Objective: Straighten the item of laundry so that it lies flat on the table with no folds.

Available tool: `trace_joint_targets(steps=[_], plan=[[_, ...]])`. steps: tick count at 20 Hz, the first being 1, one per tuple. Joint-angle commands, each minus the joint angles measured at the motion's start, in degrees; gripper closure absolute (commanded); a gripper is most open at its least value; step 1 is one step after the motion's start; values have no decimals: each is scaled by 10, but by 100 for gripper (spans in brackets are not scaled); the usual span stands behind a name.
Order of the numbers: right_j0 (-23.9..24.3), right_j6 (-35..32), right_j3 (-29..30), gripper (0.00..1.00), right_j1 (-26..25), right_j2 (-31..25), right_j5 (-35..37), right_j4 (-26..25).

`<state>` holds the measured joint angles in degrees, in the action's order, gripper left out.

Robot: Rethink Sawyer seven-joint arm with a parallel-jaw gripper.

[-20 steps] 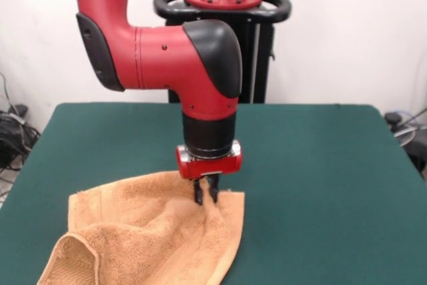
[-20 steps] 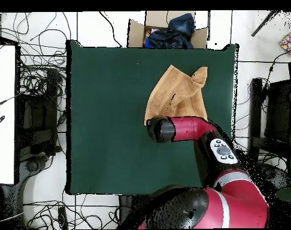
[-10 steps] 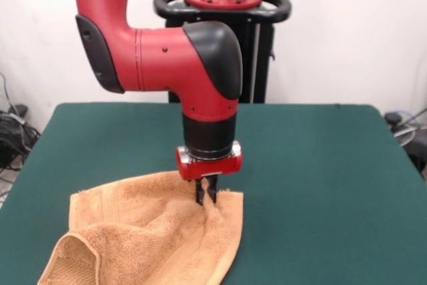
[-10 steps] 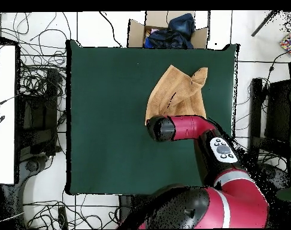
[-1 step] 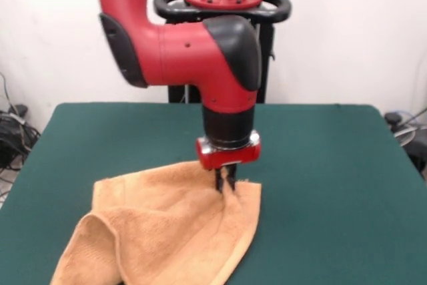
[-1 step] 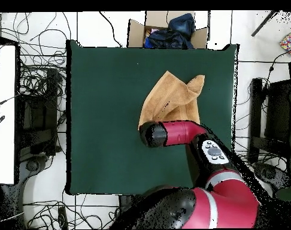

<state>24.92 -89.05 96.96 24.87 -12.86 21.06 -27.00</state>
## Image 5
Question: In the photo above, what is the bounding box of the black office chair base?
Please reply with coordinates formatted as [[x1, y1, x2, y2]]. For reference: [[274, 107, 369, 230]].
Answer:
[[383, 111, 427, 179]]

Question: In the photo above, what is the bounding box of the black cable bundle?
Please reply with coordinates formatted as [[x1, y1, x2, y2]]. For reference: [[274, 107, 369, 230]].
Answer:
[[0, 103, 41, 170]]

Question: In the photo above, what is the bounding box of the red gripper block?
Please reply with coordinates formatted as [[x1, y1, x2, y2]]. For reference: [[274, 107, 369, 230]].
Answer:
[[195, 130, 262, 193]]

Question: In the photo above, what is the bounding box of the dark green table cloth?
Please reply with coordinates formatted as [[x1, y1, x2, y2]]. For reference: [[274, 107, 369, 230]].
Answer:
[[0, 102, 427, 285]]

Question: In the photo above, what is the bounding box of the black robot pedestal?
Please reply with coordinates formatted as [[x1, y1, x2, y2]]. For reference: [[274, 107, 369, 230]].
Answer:
[[153, 0, 293, 104]]

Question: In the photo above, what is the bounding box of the tan terry towel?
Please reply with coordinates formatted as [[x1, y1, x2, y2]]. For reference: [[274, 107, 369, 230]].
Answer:
[[49, 160, 263, 285]]

